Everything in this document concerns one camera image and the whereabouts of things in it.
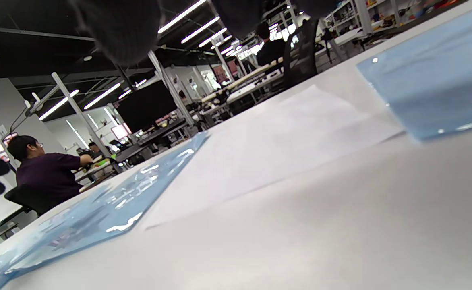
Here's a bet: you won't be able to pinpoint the person's right hand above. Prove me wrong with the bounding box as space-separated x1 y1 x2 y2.
69 0 337 67

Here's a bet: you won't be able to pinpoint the white paper sheet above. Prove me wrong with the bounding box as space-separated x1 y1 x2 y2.
141 85 406 230

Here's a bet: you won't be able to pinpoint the blue plastic snap folder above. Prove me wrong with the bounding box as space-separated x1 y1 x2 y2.
0 131 210 290
356 2 472 141

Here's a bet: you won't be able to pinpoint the row of ceiling light strips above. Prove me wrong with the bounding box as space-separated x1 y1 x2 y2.
39 0 297 121

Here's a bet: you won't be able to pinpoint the black monitor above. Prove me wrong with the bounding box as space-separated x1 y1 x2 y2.
115 80 178 133

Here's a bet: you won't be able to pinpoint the long work table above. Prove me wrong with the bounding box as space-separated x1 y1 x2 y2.
200 56 285 106

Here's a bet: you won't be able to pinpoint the black mesh office chair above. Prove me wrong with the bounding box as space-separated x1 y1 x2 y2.
282 18 321 90

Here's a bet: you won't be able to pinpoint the white storage shelves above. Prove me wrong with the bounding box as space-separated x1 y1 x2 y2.
325 0 462 45

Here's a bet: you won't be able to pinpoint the white metal post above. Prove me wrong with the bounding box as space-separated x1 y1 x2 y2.
51 72 116 162
147 50 196 126

